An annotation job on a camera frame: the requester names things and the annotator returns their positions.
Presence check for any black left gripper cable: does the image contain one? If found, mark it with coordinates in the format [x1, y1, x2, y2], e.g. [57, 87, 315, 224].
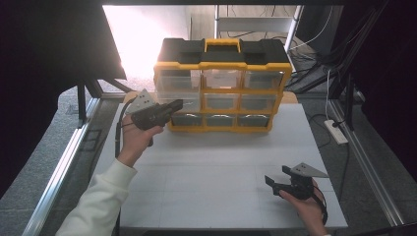
[114, 97, 136, 159]

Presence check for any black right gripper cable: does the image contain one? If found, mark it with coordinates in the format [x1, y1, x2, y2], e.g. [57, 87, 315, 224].
[311, 184, 329, 226]

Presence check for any person's left hand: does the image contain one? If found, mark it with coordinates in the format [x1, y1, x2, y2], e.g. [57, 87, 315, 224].
[116, 112, 165, 169]

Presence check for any person's right hand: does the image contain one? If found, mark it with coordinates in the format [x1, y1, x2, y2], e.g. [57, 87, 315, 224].
[278, 181, 329, 236]

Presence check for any thin black cable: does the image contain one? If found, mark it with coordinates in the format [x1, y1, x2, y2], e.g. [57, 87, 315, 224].
[337, 143, 351, 202]

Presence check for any black panel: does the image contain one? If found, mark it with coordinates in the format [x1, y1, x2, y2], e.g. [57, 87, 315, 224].
[0, 0, 128, 198]

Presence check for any long white cable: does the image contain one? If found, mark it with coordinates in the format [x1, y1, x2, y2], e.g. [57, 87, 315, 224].
[289, 5, 334, 52]

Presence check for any black cable bundle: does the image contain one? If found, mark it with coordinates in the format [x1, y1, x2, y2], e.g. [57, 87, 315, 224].
[284, 30, 365, 94]

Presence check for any dark curtain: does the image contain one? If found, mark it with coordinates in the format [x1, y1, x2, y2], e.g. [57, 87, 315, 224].
[340, 0, 417, 182]

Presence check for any white power strip cable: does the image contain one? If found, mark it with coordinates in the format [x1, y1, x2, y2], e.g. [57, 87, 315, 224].
[325, 69, 332, 122]

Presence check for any brown board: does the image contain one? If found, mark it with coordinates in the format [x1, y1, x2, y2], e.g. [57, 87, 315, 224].
[123, 90, 300, 105]

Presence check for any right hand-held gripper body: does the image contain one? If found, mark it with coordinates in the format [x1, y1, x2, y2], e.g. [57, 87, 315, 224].
[273, 161, 330, 202]

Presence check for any black post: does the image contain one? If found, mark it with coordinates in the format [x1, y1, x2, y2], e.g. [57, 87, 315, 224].
[344, 73, 356, 132]

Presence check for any white metal rack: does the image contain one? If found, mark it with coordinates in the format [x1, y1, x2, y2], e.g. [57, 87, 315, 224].
[213, 4, 303, 51]

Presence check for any yellow black storage cabinet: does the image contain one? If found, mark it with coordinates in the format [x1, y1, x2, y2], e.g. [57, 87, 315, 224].
[152, 37, 293, 134]

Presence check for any set of clear plastic drawers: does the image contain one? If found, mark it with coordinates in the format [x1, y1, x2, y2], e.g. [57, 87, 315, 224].
[156, 69, 285, 128]

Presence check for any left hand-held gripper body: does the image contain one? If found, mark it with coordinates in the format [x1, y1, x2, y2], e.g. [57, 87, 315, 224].
[125, 88, 172, 132]

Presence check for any black floor cable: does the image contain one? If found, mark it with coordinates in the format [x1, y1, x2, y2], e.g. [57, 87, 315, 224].
[307, 112, 332, 149]

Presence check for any white power strip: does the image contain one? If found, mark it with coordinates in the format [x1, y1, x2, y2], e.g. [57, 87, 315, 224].
[324, 119, 349, 146]

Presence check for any clear plastic organizer drawer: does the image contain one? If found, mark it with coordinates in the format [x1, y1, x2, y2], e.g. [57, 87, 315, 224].
[156, 91, 202, 113]

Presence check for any black stand frame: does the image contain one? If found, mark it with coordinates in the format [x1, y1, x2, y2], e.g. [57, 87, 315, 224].
[76, 78, 134, 130]

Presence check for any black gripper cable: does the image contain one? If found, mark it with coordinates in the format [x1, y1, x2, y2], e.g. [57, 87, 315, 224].
[114, 97, 136, 159]
[311, 184, 329, 226]

